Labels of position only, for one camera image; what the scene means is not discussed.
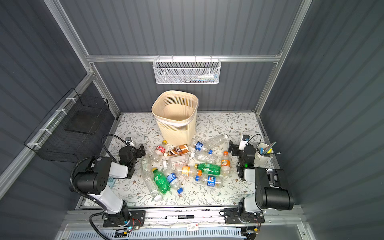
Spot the clear bottle green label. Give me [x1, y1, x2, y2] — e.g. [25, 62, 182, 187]
[141, 157, 151, 173]

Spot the orange label bottle orange cap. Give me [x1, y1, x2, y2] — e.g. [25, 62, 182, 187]
[221, 151, 231, 177]

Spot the green bottle orange cap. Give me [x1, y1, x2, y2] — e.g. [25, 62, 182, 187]
[195, 163, 221, 176]

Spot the Pepsi label clear bottle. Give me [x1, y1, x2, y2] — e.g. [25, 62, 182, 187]
[195, 175, 223, 188]

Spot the clear bottle pink label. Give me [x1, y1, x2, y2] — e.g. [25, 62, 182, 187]
[163, 154, 189, 169]

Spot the brown Nescafe bottle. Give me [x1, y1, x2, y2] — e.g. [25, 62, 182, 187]
[164, 144, 189, 157]

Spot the clear bottle blue label cap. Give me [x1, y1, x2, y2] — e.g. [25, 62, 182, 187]
[165, 168, 184, 194]

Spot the green Sprite bottle yellow cap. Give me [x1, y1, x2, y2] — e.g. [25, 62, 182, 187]
[152, 168, 171, 194]

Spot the clear crushed bottle white cap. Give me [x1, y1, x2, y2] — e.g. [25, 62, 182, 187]
[143, 172, 163, 202]

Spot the orange label clear bottle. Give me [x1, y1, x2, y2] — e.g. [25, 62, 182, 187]
[176, 166, 198, 178]

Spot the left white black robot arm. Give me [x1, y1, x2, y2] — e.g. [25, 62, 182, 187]
[70, 145, 146, 227]

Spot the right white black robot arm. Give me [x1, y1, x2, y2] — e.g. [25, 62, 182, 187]
[224, 140, 294, 224]

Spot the beige slatted plastic bin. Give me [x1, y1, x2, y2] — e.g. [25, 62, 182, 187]
[152, 91, 199, 146]

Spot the clear cola bottle yellow cap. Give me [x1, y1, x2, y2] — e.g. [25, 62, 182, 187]
[150, 140, 168, 163]

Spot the white cup with tools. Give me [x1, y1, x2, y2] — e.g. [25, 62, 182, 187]
[254, 143, 280, 169]

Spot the black marker pen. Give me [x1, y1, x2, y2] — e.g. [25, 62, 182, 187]
[165, 215, 195, 220]

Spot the white tube in basket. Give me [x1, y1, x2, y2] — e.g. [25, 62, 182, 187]
[198, 74, 219, 81]

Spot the small white card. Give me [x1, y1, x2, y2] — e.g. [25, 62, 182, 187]
[187, 223, 199, 232]

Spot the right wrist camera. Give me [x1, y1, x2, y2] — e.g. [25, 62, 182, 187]
[239, 135, 250, 151]

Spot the black wire mesh basket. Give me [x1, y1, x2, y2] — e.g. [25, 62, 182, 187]
[24, 92, 110, 163]

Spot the white wire mesh basket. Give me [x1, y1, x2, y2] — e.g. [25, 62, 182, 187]
[153, 59, 222, 85]

